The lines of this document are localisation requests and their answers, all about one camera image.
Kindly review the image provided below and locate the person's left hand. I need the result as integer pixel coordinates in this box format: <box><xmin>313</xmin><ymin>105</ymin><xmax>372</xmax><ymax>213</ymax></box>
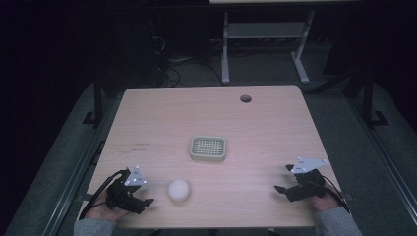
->
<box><xmin>85</xmin><ymin>189</ymin><xmax>133</xmax><ymax>222</ymax></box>

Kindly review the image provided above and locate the tangle of black floor cables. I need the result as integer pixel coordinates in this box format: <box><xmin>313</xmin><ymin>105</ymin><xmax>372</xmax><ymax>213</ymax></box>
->
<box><xmin>149</xmin><ymin>30</ymin><xmax>224</xmax><ymax>89</ymax></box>

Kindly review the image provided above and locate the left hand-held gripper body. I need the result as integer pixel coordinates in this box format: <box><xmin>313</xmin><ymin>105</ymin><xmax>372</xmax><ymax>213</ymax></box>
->
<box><xmin>105</xmin><ymin>165</ymin><xmax>148</xmax><ymax>212</ymax></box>

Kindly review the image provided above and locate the person's right hand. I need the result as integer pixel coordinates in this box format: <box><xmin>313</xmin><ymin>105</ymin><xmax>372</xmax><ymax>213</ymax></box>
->
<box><xmin>310</xmin><ymin>182</ymin><xmax>341</xmax><ymax>212</ymax></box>

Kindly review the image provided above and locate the pale green soap dish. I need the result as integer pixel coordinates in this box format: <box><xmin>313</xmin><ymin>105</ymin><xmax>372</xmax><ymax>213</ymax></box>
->
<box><xmin>189</xmin><ymin>135</ymin><xmax>227</xmax><ymax>162</ymax></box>

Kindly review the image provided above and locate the white oval soap bar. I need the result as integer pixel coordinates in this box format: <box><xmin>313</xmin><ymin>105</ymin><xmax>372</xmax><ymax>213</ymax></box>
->
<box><xmin>167</xmin><ymin>178</ymin><xmax>192</xmax><ymax>203</ymax></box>

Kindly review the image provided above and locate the grey metal table frame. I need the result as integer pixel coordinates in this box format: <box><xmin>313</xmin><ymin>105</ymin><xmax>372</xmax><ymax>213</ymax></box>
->
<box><xmin>220</xmin><ymin>9</ymin><xmax>317</xmax><ymax>86</ymax></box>

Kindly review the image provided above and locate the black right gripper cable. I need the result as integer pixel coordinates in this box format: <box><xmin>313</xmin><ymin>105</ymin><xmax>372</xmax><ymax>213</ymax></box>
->
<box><xmin>322</xmin><ymin>176</ymin><xmax>351</xmax><ymax>214</ymax></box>

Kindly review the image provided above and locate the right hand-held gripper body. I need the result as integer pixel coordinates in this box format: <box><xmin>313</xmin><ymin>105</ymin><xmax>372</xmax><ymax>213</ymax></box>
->
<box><xmin>284</xmin><ymin>156</ymin><xmax>330</xmax><ymax>203</ymax></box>

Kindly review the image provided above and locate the black metal stand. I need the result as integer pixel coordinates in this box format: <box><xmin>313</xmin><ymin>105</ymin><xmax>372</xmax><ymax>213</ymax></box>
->
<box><xmin>360</xmin><ymin>70</ymin><xmax>390</xmax><ymax>128</ymax></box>
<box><xmin>82</xmin><ymin>70</ymin><xmax>106</xmax><ymax>126</ymax></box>

